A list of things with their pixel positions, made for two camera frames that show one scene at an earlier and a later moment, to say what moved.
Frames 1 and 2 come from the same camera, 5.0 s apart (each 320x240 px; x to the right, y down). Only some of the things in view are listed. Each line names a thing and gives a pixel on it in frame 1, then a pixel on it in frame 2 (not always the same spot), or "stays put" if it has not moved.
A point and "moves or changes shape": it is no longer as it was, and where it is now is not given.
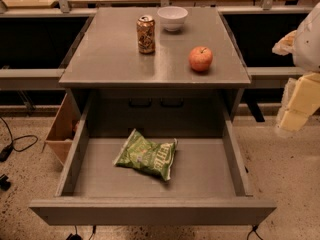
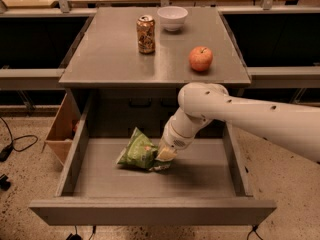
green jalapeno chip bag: [147, 156] moves or changes shape
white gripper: [309, 44] -> [174, 138]
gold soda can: [146, 34] stays put
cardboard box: [61, 132] stays put
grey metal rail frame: [259, 77] stays put
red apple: [200, 58] stays put
